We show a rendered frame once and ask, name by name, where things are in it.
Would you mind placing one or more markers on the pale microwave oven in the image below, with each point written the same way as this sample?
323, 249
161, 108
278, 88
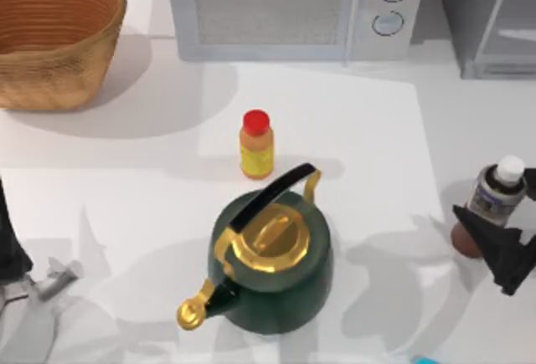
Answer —
268, 8

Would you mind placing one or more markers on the woven brown basket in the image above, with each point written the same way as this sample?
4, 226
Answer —
50, 67

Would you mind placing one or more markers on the green and gold kettle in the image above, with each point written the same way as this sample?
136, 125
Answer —
289, 288

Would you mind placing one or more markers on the orange bottle with red cap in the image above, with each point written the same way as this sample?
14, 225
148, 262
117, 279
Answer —
256, 150

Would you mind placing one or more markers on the grey bottle with white cap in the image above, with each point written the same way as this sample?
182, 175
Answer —
494, 188

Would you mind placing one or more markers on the light blue object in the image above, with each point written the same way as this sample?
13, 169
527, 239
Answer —
425, 360

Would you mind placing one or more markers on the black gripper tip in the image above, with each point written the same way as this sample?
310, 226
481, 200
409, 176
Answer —
10, 238

